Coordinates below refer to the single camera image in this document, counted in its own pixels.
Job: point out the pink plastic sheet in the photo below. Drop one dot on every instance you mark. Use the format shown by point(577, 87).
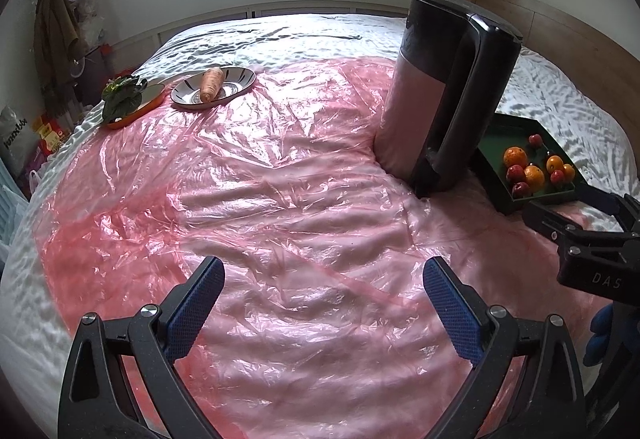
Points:
point(300, 199)

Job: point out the wooden headboard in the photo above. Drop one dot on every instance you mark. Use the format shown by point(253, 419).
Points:
point(550, 34)

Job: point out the grey printed bag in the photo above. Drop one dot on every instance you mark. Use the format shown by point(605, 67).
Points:
point(15, 139)

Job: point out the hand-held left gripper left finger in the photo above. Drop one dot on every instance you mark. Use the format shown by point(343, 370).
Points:
point(195, 314)

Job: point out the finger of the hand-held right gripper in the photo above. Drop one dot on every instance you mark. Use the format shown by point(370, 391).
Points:
point(607, 202)
point(545, 219)

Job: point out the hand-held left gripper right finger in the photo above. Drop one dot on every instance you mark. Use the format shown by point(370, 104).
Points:
point(450, 314)

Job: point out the carrot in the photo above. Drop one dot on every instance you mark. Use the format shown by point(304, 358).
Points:
point(211, 84)

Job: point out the white plastic bag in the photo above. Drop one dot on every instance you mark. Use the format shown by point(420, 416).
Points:
point(34, 181)

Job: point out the beige bed frame board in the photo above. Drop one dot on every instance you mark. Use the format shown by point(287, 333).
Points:
point(200, 21)

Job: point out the green tray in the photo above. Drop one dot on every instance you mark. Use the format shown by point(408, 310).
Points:
point(505, 134)

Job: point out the leafy green vegetable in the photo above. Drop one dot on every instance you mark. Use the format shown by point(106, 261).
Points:
point(120, 99)

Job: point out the purple bin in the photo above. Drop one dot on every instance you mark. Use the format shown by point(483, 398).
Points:
point(95, 74)

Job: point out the person's right hand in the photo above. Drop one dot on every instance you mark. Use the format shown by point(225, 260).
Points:
point(600, 329)

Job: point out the yellow packet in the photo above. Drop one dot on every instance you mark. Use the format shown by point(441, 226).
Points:
point(50, 134)

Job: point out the brown coat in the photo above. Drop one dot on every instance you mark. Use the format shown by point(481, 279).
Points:
point(55, 39)

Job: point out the orange rimmed plate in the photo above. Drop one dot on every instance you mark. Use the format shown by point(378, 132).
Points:
point(150, 96)

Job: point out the red apple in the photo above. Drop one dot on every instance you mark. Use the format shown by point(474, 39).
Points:
point(535, 139)
point(513, 173)
point(556, 177)
point(521, 189)

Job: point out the black steel electric kettle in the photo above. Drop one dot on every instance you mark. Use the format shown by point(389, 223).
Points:
point(415, 119)

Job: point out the orange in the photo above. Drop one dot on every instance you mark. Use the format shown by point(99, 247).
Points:
point(515, 155)
point(534, 176)
point(569, 170)
point(554, 163)

